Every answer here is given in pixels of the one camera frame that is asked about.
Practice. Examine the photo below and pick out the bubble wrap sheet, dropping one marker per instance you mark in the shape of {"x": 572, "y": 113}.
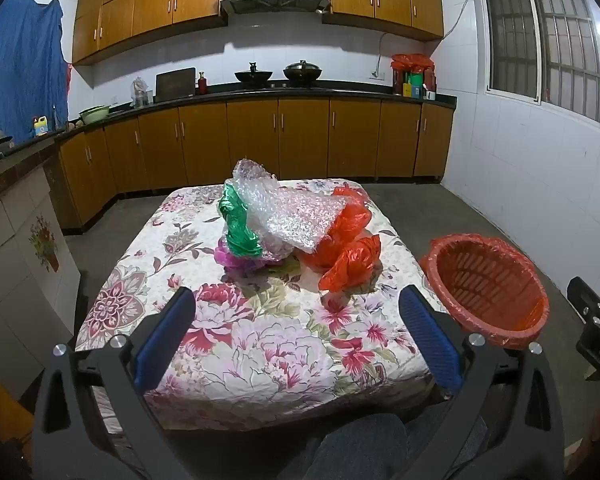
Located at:
{"x": 290, "y": 215}

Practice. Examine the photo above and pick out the blue hanging cloth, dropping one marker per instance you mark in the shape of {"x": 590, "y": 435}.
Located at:
{"x": 20, "y": 70}

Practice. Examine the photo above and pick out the black kitchen countertop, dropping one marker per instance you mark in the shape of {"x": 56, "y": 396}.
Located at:
{"x": 330, "y": 93}

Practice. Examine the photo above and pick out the clear bag with jar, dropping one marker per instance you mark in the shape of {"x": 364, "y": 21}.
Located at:
{"x": 141, "y": 92}

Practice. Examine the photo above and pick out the white wall socket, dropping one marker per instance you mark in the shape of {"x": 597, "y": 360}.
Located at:
{"x": 377, "y": 75}

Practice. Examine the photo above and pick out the dark cutting board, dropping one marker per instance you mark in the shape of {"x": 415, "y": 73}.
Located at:
{"x": 175, "y": 84}

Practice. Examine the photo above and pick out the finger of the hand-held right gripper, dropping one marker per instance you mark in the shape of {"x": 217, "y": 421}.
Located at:
{"x": 585, "y": 297}

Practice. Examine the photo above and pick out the wooden lower cabinets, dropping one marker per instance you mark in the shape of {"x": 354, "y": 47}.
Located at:
{"x": 300, "y": 140}

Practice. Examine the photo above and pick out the orange plastic bag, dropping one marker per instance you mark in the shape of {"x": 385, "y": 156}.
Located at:
{"x": 350, "y": 260}
{"x": 354, "y": 212}

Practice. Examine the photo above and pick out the long wooden upper cabinets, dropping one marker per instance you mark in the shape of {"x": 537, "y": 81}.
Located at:
{"x": 150, "y": 5}

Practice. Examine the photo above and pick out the yellow object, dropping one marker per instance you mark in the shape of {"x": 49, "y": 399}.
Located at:
{"x": 7, "y": 410}

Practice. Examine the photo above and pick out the yellow detergent bottle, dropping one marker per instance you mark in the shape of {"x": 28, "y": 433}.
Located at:
{"x": 40, "y": 126}

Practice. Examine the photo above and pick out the black wok with flat lid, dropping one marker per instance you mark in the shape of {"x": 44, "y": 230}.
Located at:
{"x": 303, "y": 72}

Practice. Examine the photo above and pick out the table with floral tablecloth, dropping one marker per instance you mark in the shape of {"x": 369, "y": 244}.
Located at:
{"x": 260, "y": 345}

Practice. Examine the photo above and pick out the green bowls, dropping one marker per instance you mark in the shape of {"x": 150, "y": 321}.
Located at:
{"x": 94, "y": 114}

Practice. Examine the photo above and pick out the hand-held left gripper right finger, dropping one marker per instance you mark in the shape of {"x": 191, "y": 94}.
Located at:
{"x": 430, "y": 342}

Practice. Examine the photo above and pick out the green plastic bag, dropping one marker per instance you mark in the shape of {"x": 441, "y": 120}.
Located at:
{"x": 237, "y": 230}

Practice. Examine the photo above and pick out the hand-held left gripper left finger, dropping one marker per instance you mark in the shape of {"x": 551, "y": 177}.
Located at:
{"x": 165, "y": 342}

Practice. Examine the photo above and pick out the person's jeans leg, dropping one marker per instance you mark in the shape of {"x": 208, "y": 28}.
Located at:
{"x": 360, "y": 452}

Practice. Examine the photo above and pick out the orange plastic basket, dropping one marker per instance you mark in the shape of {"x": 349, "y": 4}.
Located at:
{"x": 480, "y": 285}

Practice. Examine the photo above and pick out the black wok with knob lid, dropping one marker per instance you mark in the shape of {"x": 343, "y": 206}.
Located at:
{"x": 253, "y": 76}

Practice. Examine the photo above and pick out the pink plastic bag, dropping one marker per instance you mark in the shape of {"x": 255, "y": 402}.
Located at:
{"x": 230, "y": 259}

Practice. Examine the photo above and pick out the barred window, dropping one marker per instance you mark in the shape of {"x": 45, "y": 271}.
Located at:
{"x": 545, "y": 45}

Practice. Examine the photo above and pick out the red bottle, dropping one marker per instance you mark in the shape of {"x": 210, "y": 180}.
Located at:
{"x": 202, "y": 85}

